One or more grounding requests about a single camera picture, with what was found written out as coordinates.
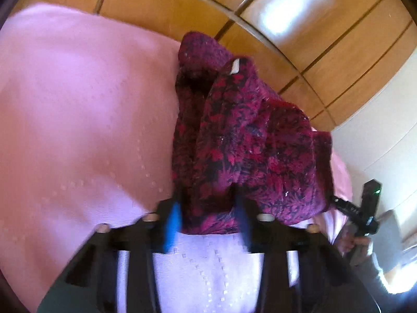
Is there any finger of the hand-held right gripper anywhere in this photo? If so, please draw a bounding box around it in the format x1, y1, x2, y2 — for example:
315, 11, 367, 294
330, 196, 359, 218

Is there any dark red floral garment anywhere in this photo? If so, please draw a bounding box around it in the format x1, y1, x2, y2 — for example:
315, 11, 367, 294
171, 31, 336, 235

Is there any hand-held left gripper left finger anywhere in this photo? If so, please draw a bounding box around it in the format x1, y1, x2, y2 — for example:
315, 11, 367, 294
37, 199, 183, 313

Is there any person's right forearm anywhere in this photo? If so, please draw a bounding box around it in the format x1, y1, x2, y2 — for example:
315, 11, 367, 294
358, 251, 413, 297

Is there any person's right hand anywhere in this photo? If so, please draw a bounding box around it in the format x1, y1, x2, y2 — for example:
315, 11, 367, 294
339, 231, 372, 267

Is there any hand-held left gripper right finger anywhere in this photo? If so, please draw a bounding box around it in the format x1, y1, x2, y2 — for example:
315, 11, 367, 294
233, 196, 382, 313

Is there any pink bedsheet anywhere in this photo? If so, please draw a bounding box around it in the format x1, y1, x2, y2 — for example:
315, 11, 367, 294
0, 3, 354, 313

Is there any wooden wardrobe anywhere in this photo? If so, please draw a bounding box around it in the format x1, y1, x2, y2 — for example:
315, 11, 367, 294
13, 0, 417, 128

